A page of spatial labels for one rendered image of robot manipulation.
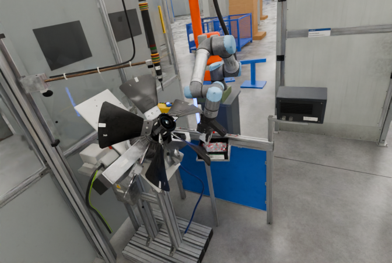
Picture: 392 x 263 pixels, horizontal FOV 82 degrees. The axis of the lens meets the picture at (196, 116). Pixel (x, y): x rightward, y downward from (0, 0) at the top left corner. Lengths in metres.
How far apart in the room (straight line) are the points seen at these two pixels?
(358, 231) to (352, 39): 1.76
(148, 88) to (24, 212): 1.04
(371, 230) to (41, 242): 2.39
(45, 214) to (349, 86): 2.99
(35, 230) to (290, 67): 2.75
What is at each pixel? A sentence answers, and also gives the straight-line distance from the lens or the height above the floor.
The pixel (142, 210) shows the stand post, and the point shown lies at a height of 0.44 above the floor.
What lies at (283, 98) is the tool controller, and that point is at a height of 1.22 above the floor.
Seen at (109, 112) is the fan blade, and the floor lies 1.38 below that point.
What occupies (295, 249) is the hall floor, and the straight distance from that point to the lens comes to 2.16.
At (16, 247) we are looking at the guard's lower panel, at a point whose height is 0.68.
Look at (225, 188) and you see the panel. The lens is 2.12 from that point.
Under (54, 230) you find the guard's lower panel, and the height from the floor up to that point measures 0.57.
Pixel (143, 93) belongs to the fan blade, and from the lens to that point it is 1.38.
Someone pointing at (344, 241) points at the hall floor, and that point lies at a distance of 2.29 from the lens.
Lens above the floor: 1.82
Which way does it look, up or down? 28 degrees down
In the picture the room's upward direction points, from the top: 10 degrees counter-clockwise
